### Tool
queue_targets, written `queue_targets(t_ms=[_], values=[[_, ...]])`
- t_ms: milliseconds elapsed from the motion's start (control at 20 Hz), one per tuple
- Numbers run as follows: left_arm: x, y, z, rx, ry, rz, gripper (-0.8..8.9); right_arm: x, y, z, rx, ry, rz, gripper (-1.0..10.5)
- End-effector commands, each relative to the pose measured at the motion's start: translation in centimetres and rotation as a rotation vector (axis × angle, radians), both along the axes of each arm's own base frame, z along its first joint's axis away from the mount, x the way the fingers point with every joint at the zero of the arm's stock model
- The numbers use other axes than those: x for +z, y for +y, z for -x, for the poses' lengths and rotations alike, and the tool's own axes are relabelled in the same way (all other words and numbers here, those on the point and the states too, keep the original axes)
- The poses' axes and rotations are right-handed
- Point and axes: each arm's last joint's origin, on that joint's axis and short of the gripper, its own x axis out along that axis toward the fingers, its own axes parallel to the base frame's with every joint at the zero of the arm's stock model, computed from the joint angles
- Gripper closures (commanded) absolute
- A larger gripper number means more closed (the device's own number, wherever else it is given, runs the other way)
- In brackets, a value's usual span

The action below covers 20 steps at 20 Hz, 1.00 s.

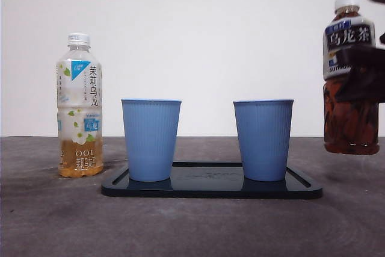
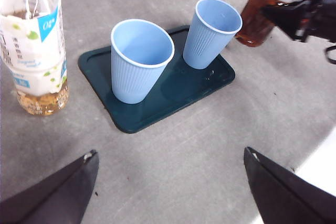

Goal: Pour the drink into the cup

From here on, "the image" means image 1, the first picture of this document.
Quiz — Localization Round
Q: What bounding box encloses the dark oolong tea bottle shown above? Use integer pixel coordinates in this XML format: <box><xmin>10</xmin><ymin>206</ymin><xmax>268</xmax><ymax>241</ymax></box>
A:
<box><xmin>322</xmin><ymin>0</ymin><xmax>380</xmax><ymax>156</ymax></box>

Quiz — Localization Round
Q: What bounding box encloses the pale jasmine oolong tea bottle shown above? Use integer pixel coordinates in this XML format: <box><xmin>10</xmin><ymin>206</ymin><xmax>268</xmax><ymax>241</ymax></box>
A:
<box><xmin>56</xmin><ymin>33</ymin><xmax>103</xmax><ymax>179</ymax></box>

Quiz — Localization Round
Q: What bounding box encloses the blue ribbed plastic cup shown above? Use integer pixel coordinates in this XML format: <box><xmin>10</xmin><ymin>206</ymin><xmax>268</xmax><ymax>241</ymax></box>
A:
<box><xmin>233</xmin><ymin>99</ymin><xmax>295</xmax><ymax>182</ymax></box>
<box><xmin>120</xmin><ymin>98</ymin><xmax>182</xmax><ymax>182</ymax></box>

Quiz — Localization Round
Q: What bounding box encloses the dark teal rectangular tray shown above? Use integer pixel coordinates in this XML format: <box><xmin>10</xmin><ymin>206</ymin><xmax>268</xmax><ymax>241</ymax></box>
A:
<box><xmin>100</xmin><ymin>161</ymin><xmax>324</xmax><ymax>200</ymax></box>

